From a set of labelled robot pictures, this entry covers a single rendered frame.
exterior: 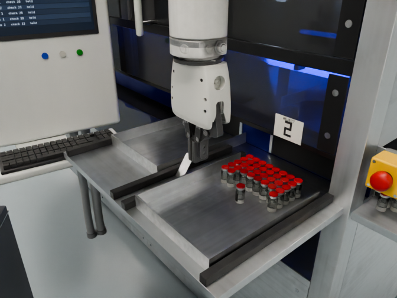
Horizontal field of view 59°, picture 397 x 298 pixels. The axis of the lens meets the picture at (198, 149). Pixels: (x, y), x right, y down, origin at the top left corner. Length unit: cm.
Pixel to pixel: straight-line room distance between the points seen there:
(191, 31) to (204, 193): 48
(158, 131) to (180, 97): 66
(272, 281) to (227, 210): 44
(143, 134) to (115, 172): 25
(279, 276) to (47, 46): 108
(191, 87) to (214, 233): 35
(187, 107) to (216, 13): 15
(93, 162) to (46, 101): 43
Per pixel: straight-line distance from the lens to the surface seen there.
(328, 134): 84
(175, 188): 88
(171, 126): 125
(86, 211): 178
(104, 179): 96
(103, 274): 195
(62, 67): 139
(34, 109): 141
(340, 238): 94
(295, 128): 89
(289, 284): 115
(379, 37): 76
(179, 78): 55
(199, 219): 79
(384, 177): 78
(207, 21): 49
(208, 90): 50
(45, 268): 207
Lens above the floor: 137
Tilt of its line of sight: 27 degrees down
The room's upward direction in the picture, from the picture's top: straight up
